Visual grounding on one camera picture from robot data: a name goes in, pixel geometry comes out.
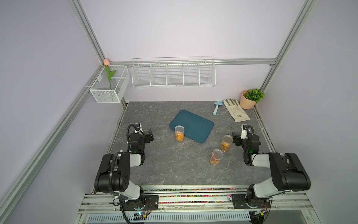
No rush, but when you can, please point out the clear cookie jar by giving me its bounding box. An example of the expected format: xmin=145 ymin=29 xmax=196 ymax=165
xmin=221 ymin=134 xmax=233 ymax=152
xmin=174 ymin=126 xmax=185 ymax=142
xmin=210 ymin=149 xmax=224 ymax=166

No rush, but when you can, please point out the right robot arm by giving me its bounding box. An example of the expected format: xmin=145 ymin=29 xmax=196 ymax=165
xmin=232 ymin=125 xmax=311 ymax=208

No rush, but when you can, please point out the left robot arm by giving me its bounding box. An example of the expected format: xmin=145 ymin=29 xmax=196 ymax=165
xmin=94 ymin=123 xmax=154 ymax=205

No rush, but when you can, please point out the beige gardening glove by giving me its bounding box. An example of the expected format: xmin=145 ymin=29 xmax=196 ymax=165
xmin=223 ymin=99 xmax=250 ymax=122

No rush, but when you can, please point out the teal plastic tray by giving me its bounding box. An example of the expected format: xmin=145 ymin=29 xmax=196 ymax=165
xmin=169 ymin=110 xmax=214 ymax=143

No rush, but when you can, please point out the blue garden trowel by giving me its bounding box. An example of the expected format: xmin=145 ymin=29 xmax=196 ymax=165
xmin=213 ymin=101 xmax=223 ymax=116

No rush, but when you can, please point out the potted green plant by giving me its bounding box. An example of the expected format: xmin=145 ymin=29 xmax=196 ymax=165
xmin=240 ymin=89 xmax=265 ymax=110

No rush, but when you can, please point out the artificial pink tulip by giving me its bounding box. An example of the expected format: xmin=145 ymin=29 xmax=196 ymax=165
xmin=103 ymin=58 xmax=117 ymax=90

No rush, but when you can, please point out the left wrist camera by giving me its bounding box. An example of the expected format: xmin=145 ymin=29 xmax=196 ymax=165
xmin=134 ymin=122 xmax=143 ymax=133

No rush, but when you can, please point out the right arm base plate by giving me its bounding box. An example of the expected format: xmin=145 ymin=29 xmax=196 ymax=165
xmin=229 ymin=194 xmax=271 ymax=209

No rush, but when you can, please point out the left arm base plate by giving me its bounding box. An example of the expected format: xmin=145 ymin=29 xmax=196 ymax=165
xmin=122 ymin=195 xmax=159 ymax=211

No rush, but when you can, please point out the white mesh wall basket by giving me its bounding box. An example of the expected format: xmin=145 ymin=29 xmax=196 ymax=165
xmin=90 ymin=65 xmax=130 ymax=103

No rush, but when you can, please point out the white wire wall shelf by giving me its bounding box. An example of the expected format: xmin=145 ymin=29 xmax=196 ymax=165
xmin=131 ymin=57 xmax=216 ymax=88

